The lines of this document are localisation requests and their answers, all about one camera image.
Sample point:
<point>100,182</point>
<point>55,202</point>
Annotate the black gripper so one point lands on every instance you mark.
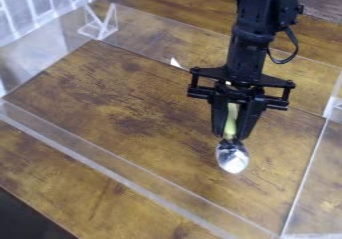
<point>239,83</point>

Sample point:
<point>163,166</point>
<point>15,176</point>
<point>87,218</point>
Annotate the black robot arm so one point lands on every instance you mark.
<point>259,16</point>

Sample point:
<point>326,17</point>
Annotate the clear acrylic enclosure wall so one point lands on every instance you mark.
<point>108,151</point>

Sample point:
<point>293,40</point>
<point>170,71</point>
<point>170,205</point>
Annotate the clear acrylic corner bracket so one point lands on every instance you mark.
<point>99,28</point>

